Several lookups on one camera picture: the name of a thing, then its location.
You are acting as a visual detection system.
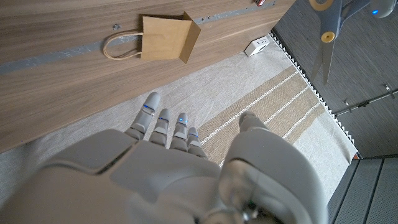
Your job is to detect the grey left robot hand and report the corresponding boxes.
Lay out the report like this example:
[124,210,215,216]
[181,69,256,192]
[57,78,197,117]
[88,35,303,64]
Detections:
[341,0,398,19]

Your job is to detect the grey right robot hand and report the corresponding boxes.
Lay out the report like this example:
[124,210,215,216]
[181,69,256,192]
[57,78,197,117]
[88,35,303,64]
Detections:
[0,91,329,224]

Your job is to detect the grey yellow-handled scissors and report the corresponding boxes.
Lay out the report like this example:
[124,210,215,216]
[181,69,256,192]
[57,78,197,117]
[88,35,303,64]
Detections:
[307,0,374,85]

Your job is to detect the brown paper bag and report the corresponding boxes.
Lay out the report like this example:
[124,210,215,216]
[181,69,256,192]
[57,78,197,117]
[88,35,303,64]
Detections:
[102,11,202,65]

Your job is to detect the black triangle-edged trim strip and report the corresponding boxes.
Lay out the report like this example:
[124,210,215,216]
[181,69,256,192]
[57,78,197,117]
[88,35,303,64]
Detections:
[269,29,363,159]

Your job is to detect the white power strip box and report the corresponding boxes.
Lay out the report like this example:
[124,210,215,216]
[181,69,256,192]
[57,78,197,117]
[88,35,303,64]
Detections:
[244,35,271,58]

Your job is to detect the beige striped curtain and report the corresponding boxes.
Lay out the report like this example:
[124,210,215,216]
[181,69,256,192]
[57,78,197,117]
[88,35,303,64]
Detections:
[0,40,358,206]

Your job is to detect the grey metal wall rail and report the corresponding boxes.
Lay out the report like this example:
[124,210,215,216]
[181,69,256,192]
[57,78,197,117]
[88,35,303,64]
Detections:
[334,83,398,118]

